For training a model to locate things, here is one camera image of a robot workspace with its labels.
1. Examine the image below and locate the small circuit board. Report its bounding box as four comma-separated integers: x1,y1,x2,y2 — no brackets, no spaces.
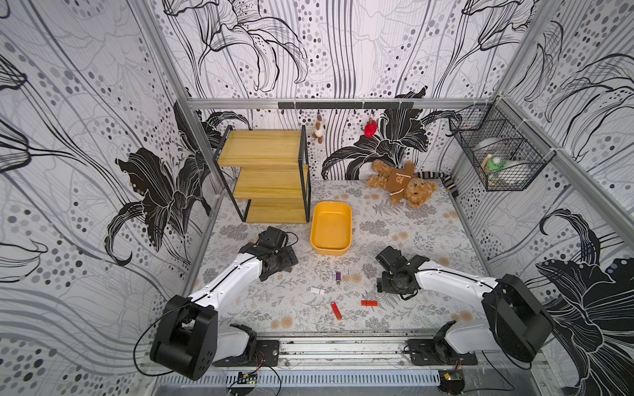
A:
236,371,258,386

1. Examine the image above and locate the small black connector box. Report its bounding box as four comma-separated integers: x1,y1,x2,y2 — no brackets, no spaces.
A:
438,371,465,395

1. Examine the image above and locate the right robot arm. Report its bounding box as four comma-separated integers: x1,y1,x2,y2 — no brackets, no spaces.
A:
376,246,555,363

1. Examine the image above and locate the red hanging strawberry toy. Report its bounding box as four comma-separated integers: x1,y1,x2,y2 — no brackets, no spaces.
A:
364,119,378,139

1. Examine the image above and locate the wooden shelf black frame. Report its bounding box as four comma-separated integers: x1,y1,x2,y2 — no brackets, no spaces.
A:
212,125,311,224

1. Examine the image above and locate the black wire basket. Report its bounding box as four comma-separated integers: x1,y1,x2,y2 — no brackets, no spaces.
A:
449,103,554,191

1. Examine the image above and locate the yellow plastic storage box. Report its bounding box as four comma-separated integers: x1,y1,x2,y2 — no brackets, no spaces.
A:
310,201,353,256

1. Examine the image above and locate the green white bottle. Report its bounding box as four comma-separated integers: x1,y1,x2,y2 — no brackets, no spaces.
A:
482,154,507,178

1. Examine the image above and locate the small hanging plush toy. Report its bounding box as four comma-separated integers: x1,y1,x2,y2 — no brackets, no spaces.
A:
312,113,325,144

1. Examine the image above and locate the striped plush tail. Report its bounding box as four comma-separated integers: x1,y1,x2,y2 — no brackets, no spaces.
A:
415,171,459,198

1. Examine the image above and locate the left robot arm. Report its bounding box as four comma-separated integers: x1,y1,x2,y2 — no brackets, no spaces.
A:
150,226,298,380

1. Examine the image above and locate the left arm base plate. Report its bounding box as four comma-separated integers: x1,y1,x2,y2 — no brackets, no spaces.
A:
212,339,280,367

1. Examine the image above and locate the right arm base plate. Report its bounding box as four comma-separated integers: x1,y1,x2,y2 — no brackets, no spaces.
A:
404,339,478,368

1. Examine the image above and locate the brown teddy bear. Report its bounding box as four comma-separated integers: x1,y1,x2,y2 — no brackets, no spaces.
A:
366,160,438,208

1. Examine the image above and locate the black hook rail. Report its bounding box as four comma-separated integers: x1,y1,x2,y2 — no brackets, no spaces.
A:
277,101,414,110

